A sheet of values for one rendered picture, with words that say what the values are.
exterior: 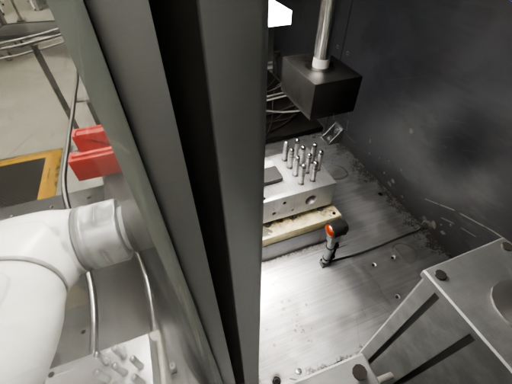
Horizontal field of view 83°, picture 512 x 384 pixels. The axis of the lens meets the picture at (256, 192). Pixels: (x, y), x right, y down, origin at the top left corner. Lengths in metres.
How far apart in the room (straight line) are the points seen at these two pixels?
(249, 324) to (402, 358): 0.16
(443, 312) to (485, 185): 0.31
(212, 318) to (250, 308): 0.02
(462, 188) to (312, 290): 0.29
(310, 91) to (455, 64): 0.25
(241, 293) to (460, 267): 0.16
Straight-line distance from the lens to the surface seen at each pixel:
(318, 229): 0.50
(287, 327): 0.46
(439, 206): 0.59
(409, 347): 0.31
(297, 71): 0.37
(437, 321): 0.27
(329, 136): 0.77
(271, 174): 0.44
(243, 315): 0.20
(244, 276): 0.16
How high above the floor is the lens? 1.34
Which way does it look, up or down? 46 degrees down
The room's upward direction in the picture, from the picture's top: straight up
